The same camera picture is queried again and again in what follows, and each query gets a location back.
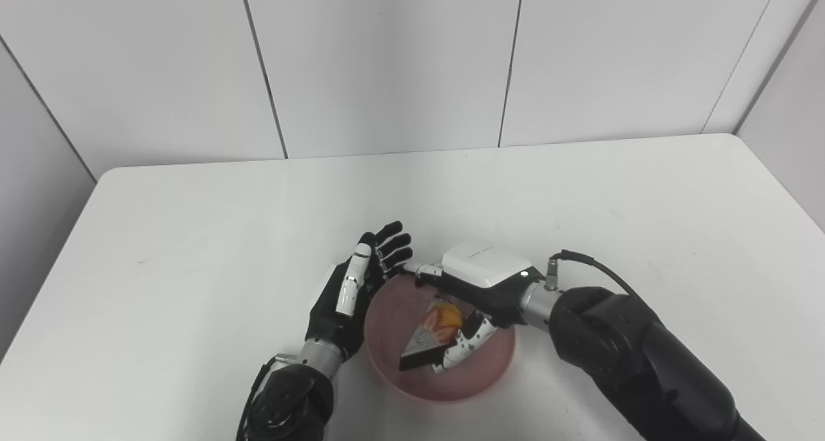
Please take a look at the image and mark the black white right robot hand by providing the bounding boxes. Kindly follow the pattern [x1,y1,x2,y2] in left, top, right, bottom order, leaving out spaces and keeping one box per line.
[403,240,537,374]

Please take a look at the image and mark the chocolate cake slice with fruit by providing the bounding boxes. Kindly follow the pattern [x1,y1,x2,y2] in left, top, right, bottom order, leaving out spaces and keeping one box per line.
[398,299,463,373]

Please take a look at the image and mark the pink round plate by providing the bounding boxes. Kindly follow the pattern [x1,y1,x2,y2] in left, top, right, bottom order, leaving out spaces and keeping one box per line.
[363,275,516,403]

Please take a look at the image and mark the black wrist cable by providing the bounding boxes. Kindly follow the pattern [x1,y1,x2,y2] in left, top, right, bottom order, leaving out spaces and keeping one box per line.
[235,355,297,441]
[547,250,645,300]

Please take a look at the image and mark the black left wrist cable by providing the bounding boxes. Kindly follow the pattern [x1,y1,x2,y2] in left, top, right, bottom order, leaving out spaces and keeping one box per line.
[235,355,297,441]

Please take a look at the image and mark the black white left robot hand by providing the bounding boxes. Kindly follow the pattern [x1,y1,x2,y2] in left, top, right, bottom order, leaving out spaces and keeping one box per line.
[305,220,414,363]

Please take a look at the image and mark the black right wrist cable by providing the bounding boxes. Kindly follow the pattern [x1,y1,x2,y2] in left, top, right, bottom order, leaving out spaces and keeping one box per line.
[547,250,645,300]

